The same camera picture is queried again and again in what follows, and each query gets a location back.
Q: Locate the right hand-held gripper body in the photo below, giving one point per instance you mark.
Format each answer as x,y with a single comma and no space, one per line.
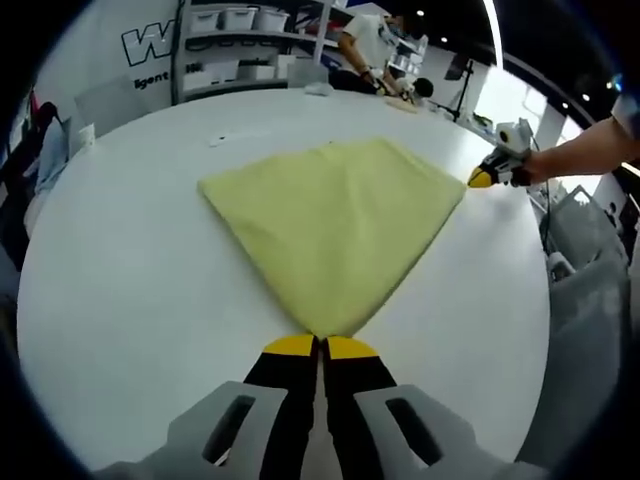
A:
515,140

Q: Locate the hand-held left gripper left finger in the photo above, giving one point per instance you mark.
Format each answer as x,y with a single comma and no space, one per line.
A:
280,390

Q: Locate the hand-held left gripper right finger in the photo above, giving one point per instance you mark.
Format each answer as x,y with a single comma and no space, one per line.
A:
355,390

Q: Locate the yellow blue grey garment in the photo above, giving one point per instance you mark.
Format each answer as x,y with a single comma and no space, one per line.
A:
325,225

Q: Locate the red hanging garment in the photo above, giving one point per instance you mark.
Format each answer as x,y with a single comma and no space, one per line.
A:
35,105

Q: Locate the person's right hand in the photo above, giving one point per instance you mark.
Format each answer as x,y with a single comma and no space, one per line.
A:
532,170

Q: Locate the green plant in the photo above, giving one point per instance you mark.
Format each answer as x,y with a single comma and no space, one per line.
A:
482,120

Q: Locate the black tripod stand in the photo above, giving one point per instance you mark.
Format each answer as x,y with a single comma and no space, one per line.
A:
464,90

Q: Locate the black monitor screen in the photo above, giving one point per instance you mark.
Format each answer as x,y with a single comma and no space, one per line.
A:
455,67

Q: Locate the white office chair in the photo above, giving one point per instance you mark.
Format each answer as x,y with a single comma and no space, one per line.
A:
580,220

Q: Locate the ceiling light strip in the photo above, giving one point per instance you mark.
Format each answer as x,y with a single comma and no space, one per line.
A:
495,35

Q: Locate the cream folded cloth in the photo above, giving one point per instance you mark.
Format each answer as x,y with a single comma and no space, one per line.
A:
400,105

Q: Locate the white crumpled cloth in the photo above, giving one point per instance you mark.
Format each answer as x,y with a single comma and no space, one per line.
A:
318,89

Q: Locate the grey mesh office chair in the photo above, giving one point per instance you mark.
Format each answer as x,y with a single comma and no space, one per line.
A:
585,350

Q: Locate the white storage box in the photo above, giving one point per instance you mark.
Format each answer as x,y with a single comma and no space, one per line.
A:
198,80
257,72

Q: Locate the white lidded storage bin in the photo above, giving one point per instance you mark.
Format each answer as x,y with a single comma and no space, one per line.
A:
273,20
238,18
205,21

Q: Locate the white paper cup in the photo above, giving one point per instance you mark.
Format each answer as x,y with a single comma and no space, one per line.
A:
86,139

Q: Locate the grey metal shelf rack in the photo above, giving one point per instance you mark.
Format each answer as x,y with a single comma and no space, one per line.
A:
178,50

